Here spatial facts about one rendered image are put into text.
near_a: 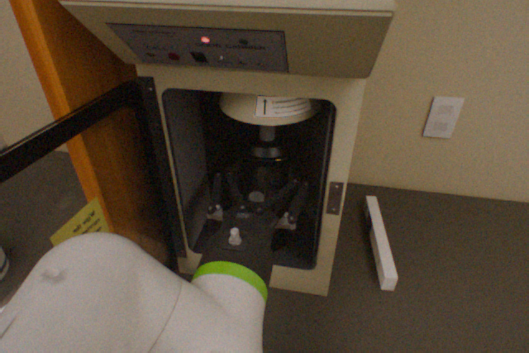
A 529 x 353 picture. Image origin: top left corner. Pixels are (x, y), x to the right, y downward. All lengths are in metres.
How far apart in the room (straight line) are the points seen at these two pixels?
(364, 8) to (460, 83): 0.67
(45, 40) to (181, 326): 0.35
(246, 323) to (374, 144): 0.74
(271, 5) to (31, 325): 0.29
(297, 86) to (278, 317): 0.45
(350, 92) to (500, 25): 0.54
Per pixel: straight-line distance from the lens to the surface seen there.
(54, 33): 0.49
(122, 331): 0.29
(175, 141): 0.58
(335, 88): 0.47
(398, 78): 0.94
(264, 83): 0.47
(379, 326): 0.75
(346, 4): 0.33
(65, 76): 0.50
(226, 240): 0.42
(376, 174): 1.07
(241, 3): 0.33
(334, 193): 0.56
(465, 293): 0.86
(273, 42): 0.37
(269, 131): 0.57
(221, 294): 0.37
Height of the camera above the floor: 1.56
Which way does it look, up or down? 34 degrees down
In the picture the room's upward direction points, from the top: straight up
